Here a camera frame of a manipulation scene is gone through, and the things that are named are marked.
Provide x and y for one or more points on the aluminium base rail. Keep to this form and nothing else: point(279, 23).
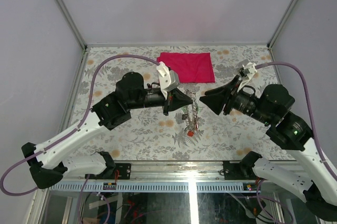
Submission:
point(174, 171)

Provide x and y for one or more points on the white slotted cable duct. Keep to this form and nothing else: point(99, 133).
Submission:
point(128, 186)

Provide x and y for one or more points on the red folded cloth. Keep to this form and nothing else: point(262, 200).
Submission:
point(190, 67)

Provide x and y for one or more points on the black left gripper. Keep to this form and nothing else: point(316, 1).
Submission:
point(176, 99)

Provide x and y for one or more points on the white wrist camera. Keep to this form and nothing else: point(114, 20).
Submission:
point(246, 71)
point(168, 79)

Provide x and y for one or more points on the red tag key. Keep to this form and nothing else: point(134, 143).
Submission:
point(190, 133)

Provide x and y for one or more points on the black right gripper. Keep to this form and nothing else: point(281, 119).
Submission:
point(215, 98)

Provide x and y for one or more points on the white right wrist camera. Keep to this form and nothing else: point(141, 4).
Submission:
point(246, 71)

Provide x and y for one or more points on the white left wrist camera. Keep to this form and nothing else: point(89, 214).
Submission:
point(168, 79)

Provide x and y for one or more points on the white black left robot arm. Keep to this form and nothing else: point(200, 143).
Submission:
point(50, 162)

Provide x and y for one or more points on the grey disc with key rings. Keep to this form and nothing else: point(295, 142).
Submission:
point(190, 114)

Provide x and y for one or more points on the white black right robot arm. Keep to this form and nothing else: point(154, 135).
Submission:
point(291, 133)

